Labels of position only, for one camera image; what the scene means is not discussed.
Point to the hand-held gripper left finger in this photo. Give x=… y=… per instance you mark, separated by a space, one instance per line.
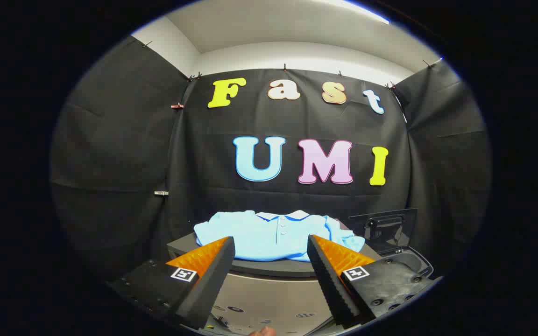
x=213 y=275

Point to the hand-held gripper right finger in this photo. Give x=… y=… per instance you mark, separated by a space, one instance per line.
x=327 y=275

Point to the light blue polo shirt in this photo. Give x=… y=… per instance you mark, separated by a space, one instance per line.
x=269 y=235

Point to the grey cabinet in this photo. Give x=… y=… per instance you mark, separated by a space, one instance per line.
x=269 y=291

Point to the black backdrop cloth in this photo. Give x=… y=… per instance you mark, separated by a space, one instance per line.
x=119 y=154

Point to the copper clip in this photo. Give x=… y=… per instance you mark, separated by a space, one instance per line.
x=177 y=106

